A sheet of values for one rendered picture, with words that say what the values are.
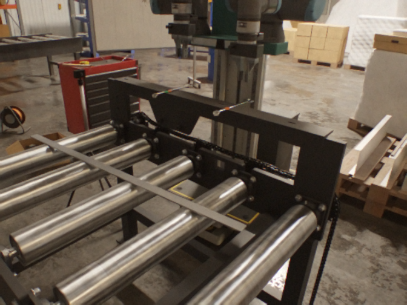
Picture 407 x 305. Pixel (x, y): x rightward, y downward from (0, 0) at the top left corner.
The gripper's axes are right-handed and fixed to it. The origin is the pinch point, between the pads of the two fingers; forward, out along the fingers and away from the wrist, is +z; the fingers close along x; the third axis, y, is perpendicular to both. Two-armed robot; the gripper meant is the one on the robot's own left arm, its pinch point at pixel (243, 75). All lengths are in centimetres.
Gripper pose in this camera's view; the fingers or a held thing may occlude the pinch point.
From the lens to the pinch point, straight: 139.9
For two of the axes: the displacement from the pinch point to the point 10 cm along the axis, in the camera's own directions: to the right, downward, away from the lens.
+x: 7.5, 3.1, -5.9
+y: -6.7, 3.3, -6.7
